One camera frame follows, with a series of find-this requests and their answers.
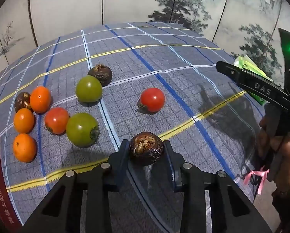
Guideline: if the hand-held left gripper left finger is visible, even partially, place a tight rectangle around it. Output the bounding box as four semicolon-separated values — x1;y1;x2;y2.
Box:
19;139;129;233

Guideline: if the brown water chestnut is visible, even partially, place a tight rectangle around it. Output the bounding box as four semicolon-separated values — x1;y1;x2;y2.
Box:
88;64;113;87
14;92;32;113
129;131;164;167

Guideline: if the painted landscape folding screen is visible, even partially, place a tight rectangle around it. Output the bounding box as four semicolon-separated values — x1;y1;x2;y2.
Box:
0;0;290;88

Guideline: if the pink ribbon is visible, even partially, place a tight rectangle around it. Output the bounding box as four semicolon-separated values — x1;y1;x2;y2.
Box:
243;166;270;195

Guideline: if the green tomato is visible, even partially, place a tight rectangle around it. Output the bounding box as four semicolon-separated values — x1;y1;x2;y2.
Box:
66;113;100;148
76;75;103;103

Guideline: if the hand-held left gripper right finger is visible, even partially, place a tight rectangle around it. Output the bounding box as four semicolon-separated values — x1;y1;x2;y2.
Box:
163;140;273;233

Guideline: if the green plastic bag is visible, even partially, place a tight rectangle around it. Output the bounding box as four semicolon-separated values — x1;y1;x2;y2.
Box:
234;55;274;105

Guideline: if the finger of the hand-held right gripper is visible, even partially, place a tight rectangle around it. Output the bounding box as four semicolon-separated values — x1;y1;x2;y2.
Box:
216;61;290;111

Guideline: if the beaded bracelet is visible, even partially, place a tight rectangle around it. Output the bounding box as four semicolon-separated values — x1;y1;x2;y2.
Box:
272;181;290;197

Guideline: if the orange tangerine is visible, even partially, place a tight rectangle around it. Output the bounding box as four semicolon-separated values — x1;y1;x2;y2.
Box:
13;133;37;163
13;108;35;134
30;86;51;114

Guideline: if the red tomato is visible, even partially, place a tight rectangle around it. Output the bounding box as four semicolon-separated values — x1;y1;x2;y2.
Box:
138;88;165;113
44;107;70;135

